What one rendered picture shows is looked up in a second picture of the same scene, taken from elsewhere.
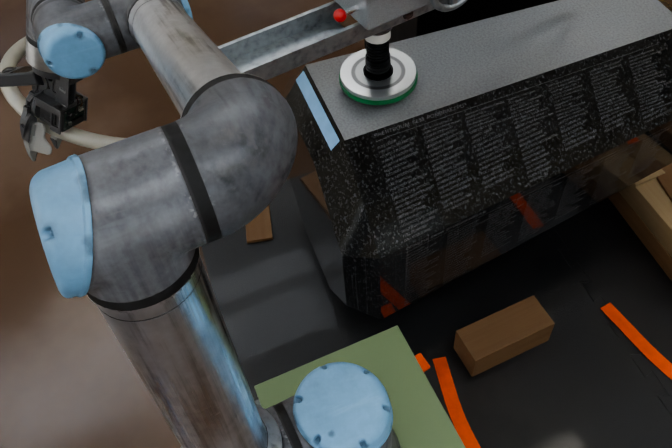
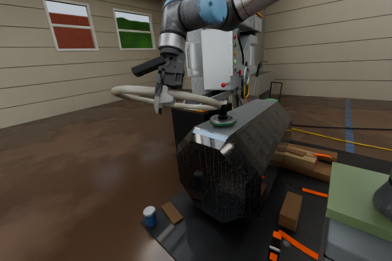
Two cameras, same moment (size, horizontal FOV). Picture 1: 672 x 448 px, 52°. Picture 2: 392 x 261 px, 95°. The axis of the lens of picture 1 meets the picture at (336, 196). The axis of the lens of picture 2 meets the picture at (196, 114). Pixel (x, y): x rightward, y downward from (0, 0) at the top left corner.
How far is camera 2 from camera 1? 1.16 m
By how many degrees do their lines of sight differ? 42
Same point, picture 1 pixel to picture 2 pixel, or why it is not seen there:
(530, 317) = (294, 197)
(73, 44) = not seen: outside the picture
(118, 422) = not seen: outside the picture
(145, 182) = not seen: outside the picture
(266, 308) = (199, 248)
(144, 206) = not seen: outside the picture
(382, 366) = (353, 174)
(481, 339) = (289, 211)
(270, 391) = (336, 205)
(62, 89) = (180, 60)
